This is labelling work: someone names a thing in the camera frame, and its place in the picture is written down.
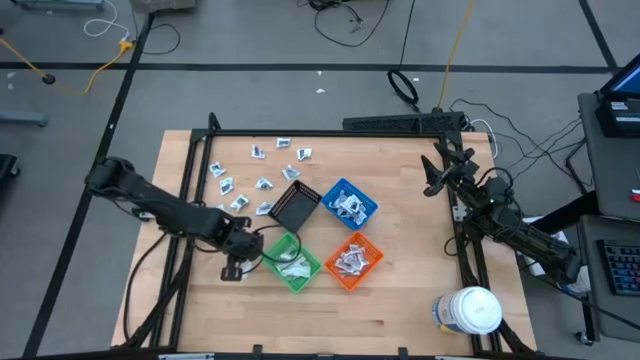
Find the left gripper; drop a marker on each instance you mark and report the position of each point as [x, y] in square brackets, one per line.
[242, 240]

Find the blue plastic basket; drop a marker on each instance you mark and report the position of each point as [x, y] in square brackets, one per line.
[332, 200]

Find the green plastic basket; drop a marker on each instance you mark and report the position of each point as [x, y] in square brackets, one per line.
[312, 260]

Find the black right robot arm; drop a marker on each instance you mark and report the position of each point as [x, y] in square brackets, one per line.
[530, 240]

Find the black cart bar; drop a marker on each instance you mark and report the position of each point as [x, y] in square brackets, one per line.
[570, 212]

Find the black caster wheel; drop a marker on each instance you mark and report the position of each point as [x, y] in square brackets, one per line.
[583, 338]

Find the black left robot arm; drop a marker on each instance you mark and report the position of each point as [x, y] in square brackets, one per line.
[165, 212]

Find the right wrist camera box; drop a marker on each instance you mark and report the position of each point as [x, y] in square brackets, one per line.
[495, 191]

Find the small red object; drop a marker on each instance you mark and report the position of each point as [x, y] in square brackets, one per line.
[636, 196]

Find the black floor object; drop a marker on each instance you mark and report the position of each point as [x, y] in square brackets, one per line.
[6, 170]

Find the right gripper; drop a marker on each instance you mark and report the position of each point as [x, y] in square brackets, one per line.
[462, 173]

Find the gray stand foot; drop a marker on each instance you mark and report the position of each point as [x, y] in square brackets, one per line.
[22, 118]

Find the black desktop device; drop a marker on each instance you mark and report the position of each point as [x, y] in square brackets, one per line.
[617, 120]

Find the white red-print bandage packet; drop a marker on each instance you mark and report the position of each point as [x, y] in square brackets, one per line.
[354, 250]
[361, 260]
[350, 270]
[345, 260]

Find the black floor disc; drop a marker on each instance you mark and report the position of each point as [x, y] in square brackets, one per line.
[49, 78]

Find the gray cart top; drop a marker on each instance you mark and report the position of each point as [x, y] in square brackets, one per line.
[610, 170]

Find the gray floor bar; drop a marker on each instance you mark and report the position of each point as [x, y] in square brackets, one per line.
[60, 4]

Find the laptop with blue screen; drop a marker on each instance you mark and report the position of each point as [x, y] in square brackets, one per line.
[625, 82]

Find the long white gauze packet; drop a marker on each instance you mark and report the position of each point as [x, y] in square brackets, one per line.
[286, 255]
[244, 267]
[289, 268]
[301, 273]
[297, 262]

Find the gray keyboard desk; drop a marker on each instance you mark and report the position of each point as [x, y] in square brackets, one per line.
[590, 240]

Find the white bracket on frame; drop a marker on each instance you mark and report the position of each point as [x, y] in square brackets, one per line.
[458, 214]

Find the black keyboard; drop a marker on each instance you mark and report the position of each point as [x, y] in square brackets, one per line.
[622, 267]

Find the white wipes canister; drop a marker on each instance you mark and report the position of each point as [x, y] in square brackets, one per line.
[472, 310]

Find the orange plastic basket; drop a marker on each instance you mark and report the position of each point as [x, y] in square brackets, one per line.
[372, 257]

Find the white yellow-label bottle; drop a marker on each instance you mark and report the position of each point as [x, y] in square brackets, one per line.
[584, 286]

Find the black plastic basket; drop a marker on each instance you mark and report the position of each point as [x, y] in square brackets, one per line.
[295, 207]

